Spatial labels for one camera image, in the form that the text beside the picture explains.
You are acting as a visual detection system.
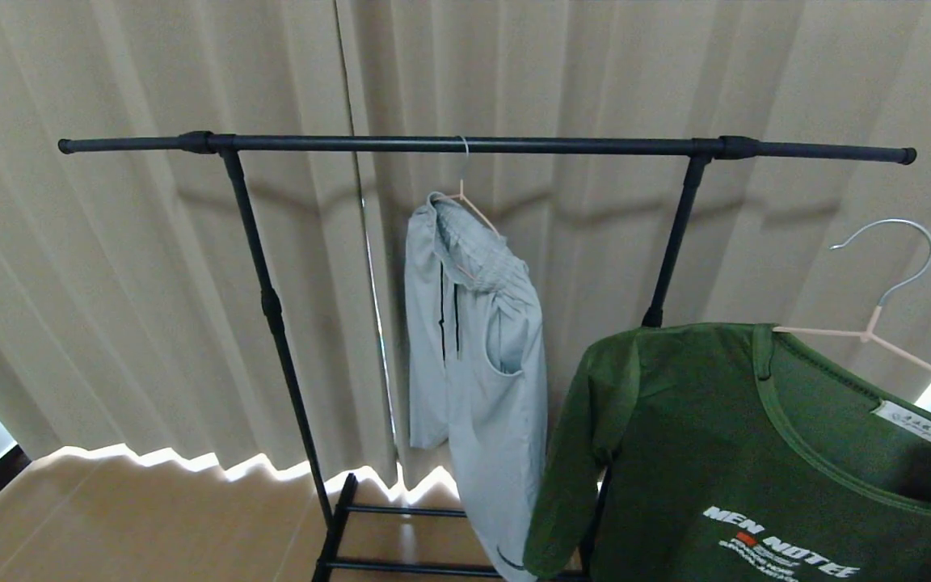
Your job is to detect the pink clothes hanger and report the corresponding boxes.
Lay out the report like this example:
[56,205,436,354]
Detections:
[445,136,503,239]
[773,218,931,403]

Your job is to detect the black clothes rack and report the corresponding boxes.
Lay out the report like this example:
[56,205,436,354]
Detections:
[57,131,917,582]

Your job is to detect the pale grey shorts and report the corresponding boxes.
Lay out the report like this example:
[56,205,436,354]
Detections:
[403,192,549,582]

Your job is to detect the beige curtain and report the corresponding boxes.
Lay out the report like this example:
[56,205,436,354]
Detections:
[0,0,931,506]

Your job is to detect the green printed garment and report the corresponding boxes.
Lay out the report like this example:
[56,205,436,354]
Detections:
[524,322,931,582]

